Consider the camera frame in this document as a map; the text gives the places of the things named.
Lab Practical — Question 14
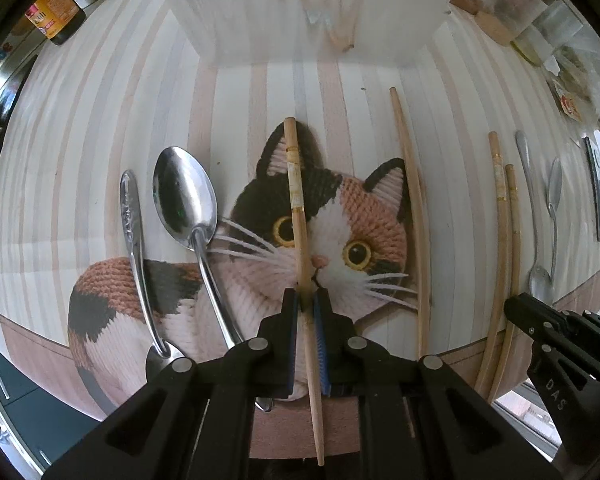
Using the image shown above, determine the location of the clear plastic utensil bin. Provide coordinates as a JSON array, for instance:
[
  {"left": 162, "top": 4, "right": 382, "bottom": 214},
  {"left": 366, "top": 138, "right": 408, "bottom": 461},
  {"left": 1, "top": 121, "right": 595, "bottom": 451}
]
[{"left": 145, "top": 0, "right": 476, "bottom": 68}]

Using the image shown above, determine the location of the plain wooden chopstick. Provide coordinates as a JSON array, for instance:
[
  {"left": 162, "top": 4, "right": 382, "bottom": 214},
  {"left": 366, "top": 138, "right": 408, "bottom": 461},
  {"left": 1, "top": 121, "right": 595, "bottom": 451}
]
[{"left": 389, "top": 87, "right": 430, "bottom": 358}]

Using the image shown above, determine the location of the small red green packet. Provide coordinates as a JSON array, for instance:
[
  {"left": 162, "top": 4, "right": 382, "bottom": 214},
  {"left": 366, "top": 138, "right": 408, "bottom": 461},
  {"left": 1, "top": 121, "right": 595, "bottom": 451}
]
[{"left": 555, "top": 82, "right": 587, "bottom": 122}]

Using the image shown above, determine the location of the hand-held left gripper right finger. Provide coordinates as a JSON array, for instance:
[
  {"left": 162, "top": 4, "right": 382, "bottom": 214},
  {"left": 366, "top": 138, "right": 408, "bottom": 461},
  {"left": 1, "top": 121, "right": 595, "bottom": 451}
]
[{"left": 314, "top": 289, "right": 563, "bottom": 480}]

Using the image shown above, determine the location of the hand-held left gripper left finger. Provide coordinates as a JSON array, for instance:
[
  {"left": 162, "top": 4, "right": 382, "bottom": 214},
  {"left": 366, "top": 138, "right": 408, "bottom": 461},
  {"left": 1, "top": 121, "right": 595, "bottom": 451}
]
[{"left": 40, "top": 287, "right": 301, "bottom": 480}]

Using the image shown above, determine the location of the soy sauce bottle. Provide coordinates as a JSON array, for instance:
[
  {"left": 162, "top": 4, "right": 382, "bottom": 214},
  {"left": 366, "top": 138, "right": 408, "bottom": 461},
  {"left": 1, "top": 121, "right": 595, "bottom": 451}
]
[{"left": 24, "top": 0, "right": 87, "bottom": 47}]

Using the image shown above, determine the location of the teal cabinet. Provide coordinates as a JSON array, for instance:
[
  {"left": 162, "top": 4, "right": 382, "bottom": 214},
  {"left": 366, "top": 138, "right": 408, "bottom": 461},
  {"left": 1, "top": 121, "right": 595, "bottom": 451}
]
[{"left": 0, "top": 330, "right": 76, "bottom": 461}]

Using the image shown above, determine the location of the small steel spoon embossed handle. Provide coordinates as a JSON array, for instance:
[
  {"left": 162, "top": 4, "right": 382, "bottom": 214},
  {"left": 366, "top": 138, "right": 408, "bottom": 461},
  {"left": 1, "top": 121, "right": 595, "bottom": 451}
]
[{"left": 119, "top": 170, "right": 186, "bottom": 376}]

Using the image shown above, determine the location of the large steel spoon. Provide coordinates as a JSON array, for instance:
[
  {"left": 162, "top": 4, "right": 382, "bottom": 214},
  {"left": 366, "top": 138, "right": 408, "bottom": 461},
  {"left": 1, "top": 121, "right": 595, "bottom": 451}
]
[{"left": 152, "top": 146, "right": 275, "bottom": 413}]

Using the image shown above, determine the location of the slim steel spoon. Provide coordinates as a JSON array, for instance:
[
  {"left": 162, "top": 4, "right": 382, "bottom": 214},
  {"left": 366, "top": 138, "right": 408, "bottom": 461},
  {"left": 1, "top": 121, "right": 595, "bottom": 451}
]
[
  {"left": 515, "top": 130, "right": 553, "bottom": 307},
  {"left": 546, "top": 157, "right": 564, "bottom": 275}
]

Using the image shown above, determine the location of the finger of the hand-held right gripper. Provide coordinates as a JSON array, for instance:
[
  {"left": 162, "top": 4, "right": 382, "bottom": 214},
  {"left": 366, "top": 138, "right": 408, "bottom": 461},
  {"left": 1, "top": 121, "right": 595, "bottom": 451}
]
[{"left": 504, "top": 294, "right": 581, "bottom": 341}]

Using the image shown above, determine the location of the striped cat print mat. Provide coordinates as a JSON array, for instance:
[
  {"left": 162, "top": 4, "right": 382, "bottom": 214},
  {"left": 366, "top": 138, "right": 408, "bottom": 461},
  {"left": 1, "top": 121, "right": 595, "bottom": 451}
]
[{"left": 0, "top": 0, "right": 600, "bottom": 461}]

